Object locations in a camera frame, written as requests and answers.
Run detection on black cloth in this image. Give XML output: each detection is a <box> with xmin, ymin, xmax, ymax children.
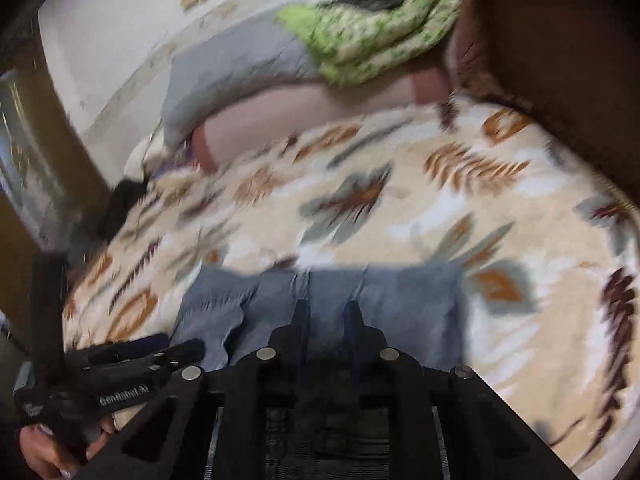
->
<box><xmin>97</xmin><ymin>177</ymin><xmax>148</xmax><ymax>241</ymax></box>

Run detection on white printed cloth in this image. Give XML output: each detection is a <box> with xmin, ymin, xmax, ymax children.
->
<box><xmin>125</xmin><ymin>125</ymin><xmax>168</xmax><ymax>178</ymax></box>

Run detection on leaf printed blanket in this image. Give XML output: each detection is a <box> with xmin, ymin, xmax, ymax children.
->
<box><xmin>62</xmin><ymin>95</ymin><xmax>640</xmax><ymax>476</ymax></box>

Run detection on pink brown fuzzy blanket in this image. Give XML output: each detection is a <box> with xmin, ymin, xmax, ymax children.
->
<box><xmin>192</xmin><ymin>67</ymin><xmax>453</xmax><ymax>171</ymax></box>

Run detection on person's left hand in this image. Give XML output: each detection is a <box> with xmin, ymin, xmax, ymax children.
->
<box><xmin>19</xmin><ymin>410</ymin><xmax>118</xmax><ymax>480</ymax></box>

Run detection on grey quilted pillow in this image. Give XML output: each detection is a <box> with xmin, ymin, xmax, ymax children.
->
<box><xmin>161</xmin><ymin>12</ymin><xmax>326</xmax><ymax>151</ymax></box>

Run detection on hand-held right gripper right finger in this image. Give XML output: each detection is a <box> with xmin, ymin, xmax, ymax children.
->
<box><xmin>345</xmin><ymin>300</ymin><xmax>581</xmax><ymax>480</ymax></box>

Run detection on brown headboard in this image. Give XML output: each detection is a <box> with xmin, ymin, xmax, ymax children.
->
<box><xmin>447</xmin><ymin>0</ymin><xmax>640</xmax><ymax>201</ymax></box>

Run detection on green patterned blanket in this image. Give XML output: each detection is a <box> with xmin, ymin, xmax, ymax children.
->
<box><xmin>276</xmin><ymin>0</ymin><xmax>468</xmax><ymax>86</ymax></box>

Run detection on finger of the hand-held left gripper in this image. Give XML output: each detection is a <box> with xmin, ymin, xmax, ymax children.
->
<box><xmin>65</xmin><ymin>332</ymin><xmax>207</xmax><ymax>376</ymax></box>
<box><xmin>31</xmin><ymin>252</ymin><xmax>70</xmax><ymax>386</ymax></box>

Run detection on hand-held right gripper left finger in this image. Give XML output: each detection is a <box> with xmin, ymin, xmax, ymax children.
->
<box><xmin>92</xmin><ymin>299</ymin><xmax>312</xmax><ymax>480</ymax></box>

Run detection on grey washed denim pants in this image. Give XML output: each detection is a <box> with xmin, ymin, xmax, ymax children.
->
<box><xmin>170</xmin><ymin>262</ymin><xmax>468</xmax><ymax>376</ymax></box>

